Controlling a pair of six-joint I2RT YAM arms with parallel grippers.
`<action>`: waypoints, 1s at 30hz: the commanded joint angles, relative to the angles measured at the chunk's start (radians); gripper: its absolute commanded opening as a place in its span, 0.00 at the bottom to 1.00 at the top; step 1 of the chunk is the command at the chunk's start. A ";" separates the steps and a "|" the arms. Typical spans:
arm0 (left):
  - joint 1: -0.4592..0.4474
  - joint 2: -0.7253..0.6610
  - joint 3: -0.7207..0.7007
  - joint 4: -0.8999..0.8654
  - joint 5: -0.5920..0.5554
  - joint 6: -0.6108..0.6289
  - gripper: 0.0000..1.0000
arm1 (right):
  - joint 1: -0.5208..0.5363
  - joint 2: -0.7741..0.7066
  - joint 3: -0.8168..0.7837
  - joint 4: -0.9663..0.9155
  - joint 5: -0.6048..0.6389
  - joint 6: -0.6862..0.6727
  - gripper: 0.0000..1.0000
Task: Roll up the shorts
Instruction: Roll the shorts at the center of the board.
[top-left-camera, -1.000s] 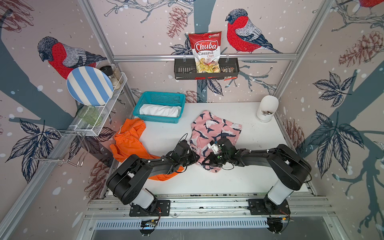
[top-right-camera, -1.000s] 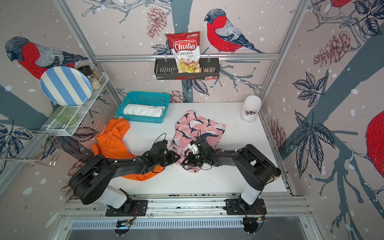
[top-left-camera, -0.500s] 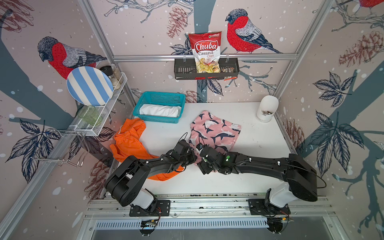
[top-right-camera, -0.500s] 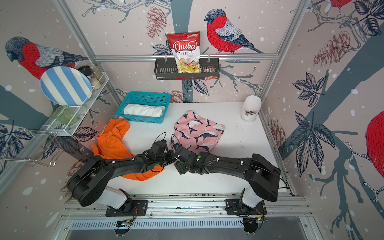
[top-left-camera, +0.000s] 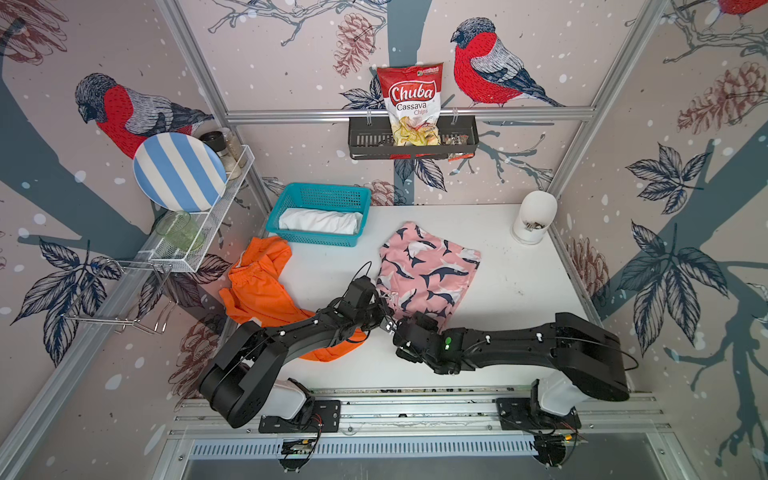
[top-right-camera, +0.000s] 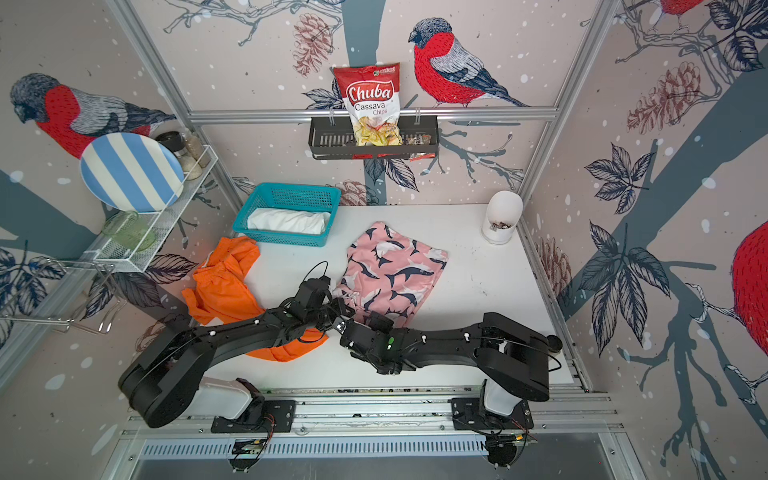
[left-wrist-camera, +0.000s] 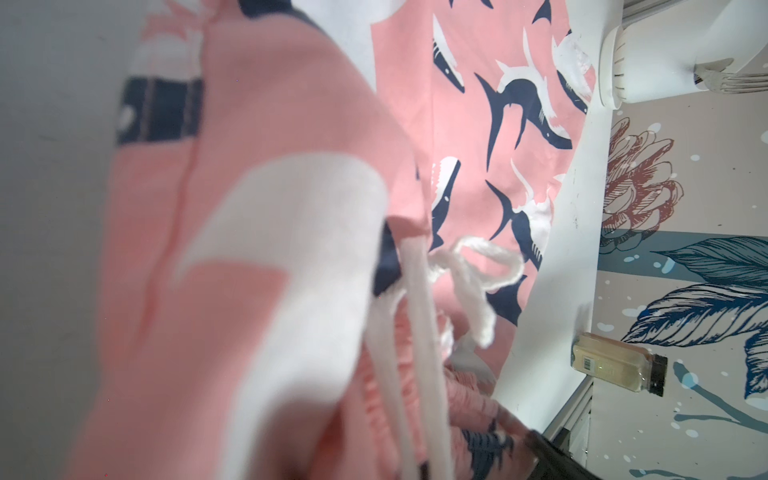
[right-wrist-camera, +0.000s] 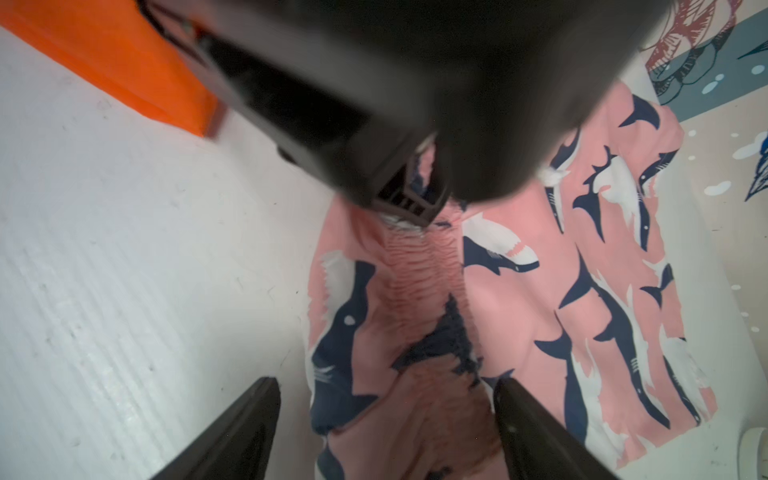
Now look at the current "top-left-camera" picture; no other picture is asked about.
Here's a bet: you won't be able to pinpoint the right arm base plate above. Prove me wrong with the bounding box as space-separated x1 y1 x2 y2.
495 397 582 434

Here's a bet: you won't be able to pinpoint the aluminium mounting rail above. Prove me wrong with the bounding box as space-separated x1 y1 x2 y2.
168 386 672 438

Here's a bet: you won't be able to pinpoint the orange garment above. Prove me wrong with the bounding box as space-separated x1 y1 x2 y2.
218 236 370 363

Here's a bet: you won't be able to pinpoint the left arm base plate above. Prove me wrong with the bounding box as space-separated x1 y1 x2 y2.
258 399 341 434

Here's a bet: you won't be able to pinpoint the pink patterned garment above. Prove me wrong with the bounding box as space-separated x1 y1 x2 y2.
376 222 482 329

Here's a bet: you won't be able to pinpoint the green glass cup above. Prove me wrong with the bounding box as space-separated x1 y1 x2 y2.
154 211 205 252

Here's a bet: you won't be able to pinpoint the white ceramic holder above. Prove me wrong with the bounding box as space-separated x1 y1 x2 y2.
511 191 557 245

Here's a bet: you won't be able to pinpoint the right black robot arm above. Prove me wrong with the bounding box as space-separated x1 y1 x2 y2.
393 312 630 417

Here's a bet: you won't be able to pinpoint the white wire wall rack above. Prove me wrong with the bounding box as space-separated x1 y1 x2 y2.
61 145 255 335

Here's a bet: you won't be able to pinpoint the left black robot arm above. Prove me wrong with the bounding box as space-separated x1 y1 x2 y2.
196 276 393 428

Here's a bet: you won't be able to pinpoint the blue striped plate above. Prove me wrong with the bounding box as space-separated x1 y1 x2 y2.
133 133 227 213

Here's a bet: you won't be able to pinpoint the clear spice jar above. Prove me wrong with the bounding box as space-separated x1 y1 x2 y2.
220 128 247 180

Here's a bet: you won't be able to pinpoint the white shorts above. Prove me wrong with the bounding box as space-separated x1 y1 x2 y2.
278 208 363 235

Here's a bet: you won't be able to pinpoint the dark lid spice jar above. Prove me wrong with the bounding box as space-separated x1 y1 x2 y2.
199 130 239 178

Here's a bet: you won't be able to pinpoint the teal plastic basket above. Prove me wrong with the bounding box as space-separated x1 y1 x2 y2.
266 183 372 247

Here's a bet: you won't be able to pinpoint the red Chuba chips bag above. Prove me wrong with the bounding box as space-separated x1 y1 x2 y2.
377 63 443 147

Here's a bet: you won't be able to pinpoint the black wall shelf basket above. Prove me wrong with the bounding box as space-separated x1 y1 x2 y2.
348 116 479 160

